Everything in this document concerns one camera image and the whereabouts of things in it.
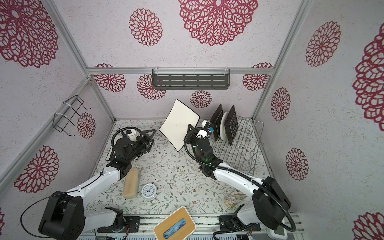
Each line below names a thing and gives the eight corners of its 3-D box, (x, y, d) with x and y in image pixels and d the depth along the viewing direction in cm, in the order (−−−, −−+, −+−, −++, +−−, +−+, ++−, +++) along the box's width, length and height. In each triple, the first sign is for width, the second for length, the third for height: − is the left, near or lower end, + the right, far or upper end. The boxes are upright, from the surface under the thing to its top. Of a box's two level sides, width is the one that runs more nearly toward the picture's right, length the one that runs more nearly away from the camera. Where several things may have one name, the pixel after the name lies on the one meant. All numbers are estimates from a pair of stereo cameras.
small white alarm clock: (142, 200, 83) (139, 197, 80) (144, 186, 88) (142, 183, 85) (156, 200, 83) (154, 197, 80) (158, 186, 88) (156, 183, 85)
